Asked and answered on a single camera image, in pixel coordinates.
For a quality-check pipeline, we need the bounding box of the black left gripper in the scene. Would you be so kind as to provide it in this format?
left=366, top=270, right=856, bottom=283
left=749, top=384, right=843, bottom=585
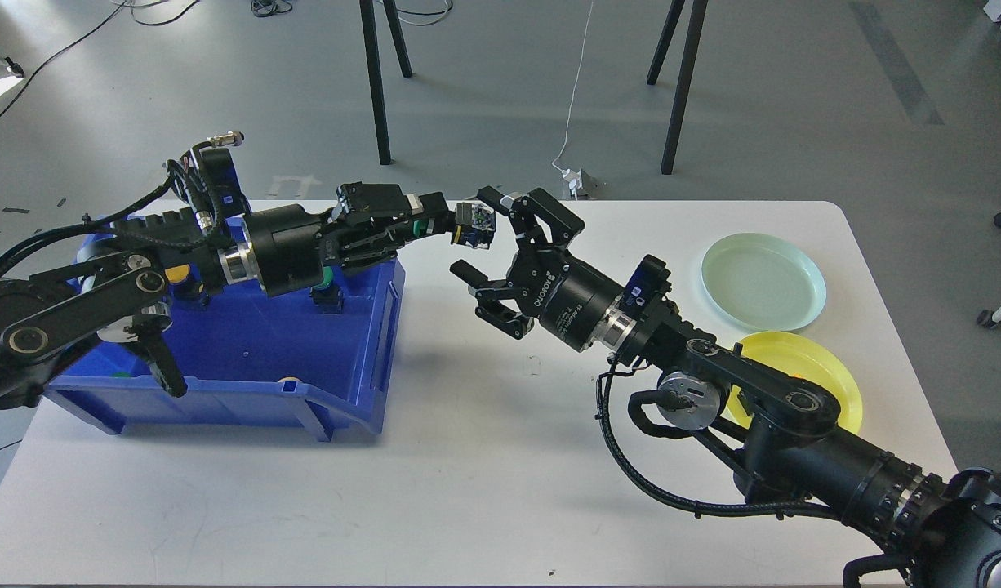
left=243, top=182, right=456, bottom=297

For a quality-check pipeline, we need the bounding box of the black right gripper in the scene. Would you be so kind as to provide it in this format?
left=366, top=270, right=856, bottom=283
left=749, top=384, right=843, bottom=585
left=451, top=186, right=652, bottom=351

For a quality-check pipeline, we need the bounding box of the green push button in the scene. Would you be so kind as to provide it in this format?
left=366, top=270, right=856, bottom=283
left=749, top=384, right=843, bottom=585
left=308, top=268, right=345, bottom=315
left=451, top=202, right=496, bottom=249

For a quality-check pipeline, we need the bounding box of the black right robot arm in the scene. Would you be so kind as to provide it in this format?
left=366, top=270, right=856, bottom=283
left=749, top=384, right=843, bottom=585
left=451, top=187, right=1001, bottom=587

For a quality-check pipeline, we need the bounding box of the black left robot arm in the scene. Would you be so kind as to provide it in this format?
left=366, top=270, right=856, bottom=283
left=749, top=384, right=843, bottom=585
left=0, top=131, right=469, bottom=410

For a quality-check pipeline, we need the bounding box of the yellow push button back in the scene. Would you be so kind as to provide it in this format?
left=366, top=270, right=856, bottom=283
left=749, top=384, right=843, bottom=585
left=165, top=265, right=211, bottom=311

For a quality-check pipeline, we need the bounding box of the light green plate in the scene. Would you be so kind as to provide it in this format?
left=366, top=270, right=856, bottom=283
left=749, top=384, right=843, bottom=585
left=700, top=232, right=828, bottom=332

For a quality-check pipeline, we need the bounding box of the yellow plate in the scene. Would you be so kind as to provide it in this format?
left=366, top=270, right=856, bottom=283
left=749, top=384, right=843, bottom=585
left=740, top=331, right=864, bottom=433

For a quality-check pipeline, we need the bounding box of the white power adapter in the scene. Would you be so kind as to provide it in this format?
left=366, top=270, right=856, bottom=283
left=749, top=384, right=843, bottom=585
left=563, top=168, right=598, bottom=201

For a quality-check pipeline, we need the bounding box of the blue plastic bin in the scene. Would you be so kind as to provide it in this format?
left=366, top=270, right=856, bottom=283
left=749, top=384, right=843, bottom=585
left=44, top=261, right=406, bottom=442

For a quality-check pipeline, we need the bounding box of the black stand leg inner left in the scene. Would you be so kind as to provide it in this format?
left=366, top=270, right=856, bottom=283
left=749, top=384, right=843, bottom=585
left=381, top=0, right=412, bottom=78

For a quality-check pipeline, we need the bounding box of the black stand leg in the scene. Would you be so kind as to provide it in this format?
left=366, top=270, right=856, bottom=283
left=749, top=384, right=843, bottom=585
left=646, top=0, right=686, bottom=86
left=381, top=0, right=412, bottom=78
left=661, top=1, right=709, bottom=175
left=358, top=1, right=392, bottom=165

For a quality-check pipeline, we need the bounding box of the black stand leg inner right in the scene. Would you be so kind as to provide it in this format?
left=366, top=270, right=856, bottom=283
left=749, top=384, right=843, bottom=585
left=646, top=0, right=686, bottom=86

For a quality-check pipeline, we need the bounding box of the white cable on floor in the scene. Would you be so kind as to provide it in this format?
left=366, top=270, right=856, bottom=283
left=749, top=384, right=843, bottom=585
left=552, top=0, right=596, bottom=172

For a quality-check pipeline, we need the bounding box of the black cable on floor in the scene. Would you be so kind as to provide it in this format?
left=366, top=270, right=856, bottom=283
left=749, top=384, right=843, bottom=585
left=0, top=0, right=134, bottom=136

